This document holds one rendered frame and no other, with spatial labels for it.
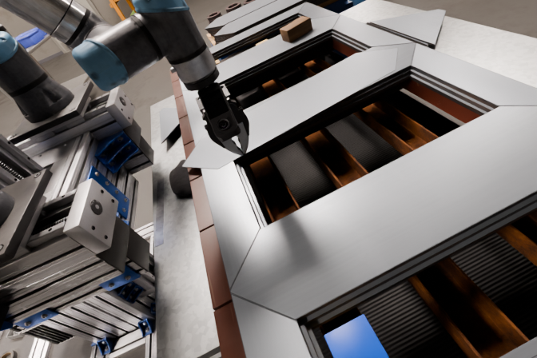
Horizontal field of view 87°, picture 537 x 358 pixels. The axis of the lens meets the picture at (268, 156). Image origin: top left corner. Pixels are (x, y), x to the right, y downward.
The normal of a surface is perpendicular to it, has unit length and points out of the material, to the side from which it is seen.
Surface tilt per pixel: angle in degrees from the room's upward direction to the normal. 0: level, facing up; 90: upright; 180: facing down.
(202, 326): 0
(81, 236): 90
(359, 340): 0
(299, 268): 0
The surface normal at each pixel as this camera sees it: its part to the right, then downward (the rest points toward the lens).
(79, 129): 0.28, 0.59
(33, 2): 0.54, 0.47
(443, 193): -0.31, -0.69
